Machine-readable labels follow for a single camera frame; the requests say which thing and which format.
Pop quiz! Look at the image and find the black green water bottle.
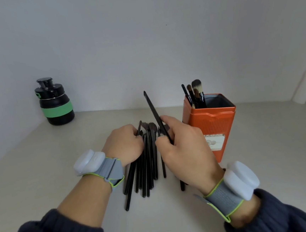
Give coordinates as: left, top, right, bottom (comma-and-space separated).
33, 75, 76, 128

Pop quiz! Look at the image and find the white wrist tracker grey strap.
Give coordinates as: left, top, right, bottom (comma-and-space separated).
72, 147, 126, 194
191, 159, 264, 226

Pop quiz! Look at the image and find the person's left forearm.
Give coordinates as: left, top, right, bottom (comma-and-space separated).
0, 172, 118, 232

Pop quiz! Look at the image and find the person's left hand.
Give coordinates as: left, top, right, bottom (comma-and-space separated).
100, 123, 146, 169

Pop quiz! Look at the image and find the white paper roll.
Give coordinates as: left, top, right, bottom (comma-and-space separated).
289, 68, 306, 106

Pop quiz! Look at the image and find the beige table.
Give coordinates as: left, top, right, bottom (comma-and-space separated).
0, 92, 306, 232

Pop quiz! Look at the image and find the person's right forearm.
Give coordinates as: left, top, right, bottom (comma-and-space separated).
221, 184, 306, 232

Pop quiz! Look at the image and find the orange square tin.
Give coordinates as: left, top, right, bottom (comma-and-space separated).
180, 91, 241, 166

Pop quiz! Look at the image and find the person's right hand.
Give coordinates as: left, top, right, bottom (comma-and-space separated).
153, 111, 227, 199

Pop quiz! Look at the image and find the white foundation makeup brush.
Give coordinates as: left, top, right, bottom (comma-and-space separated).
191, 79, 206, 109

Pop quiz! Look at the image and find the pile of black makeup brushes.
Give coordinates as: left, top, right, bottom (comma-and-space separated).
117, 117, 188, 212

